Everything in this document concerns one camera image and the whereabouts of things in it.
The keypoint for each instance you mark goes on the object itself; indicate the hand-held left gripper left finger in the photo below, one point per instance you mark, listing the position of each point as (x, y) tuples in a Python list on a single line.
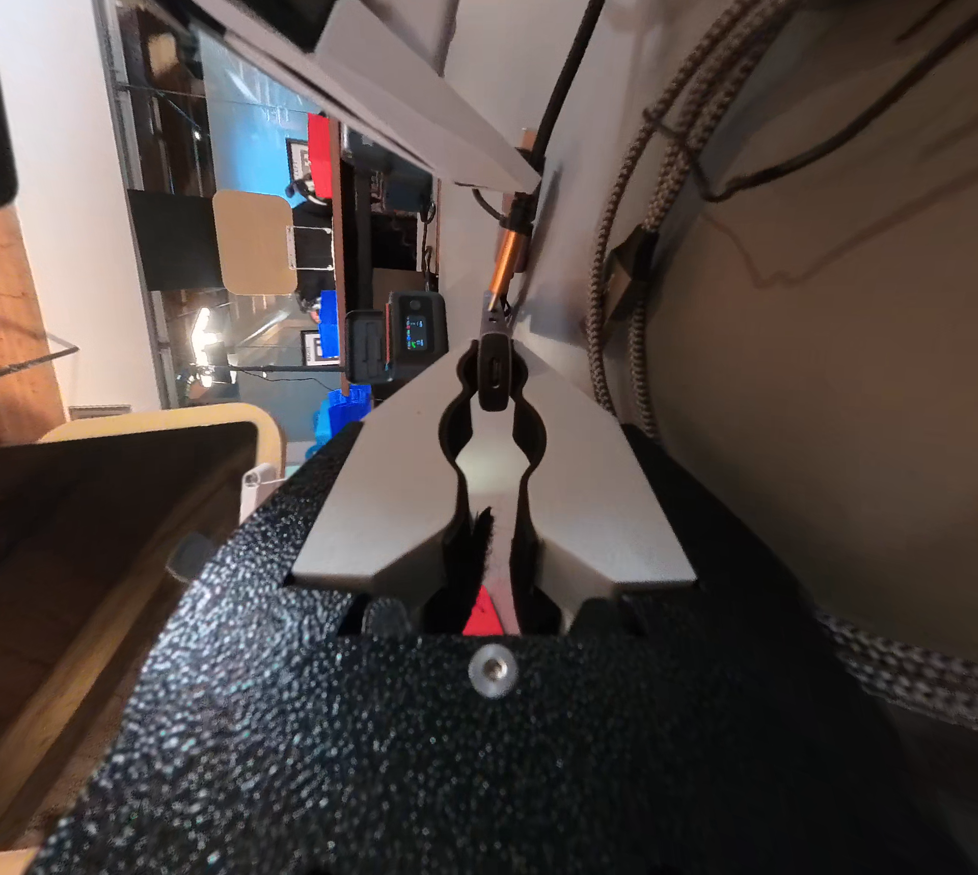
[(367, 493)]

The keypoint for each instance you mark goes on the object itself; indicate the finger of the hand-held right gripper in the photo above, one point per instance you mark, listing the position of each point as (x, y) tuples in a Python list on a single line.
[(428, 118)]

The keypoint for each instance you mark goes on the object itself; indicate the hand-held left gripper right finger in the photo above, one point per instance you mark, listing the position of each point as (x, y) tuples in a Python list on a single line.
[(603, 493)]

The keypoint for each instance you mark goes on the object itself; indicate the dark grey usb-c adapter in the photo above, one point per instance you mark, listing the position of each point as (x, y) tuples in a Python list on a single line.
[(493, 370)]

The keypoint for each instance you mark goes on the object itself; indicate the small red bin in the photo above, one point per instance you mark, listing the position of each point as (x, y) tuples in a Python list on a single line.
[(325, 153)]

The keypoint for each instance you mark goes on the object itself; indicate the framed tag poster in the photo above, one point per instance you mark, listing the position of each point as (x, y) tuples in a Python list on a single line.
[(312, 347), (299, 160)]

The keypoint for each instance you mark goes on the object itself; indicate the black power station with screen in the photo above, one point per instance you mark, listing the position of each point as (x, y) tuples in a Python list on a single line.
[(412, 328)]

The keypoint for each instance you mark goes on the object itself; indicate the blue storage bin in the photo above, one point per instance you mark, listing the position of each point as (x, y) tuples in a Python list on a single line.
[(330, 324)]

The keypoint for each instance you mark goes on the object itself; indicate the black wall panel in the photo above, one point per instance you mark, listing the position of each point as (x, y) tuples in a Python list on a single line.
[(172, 240)]

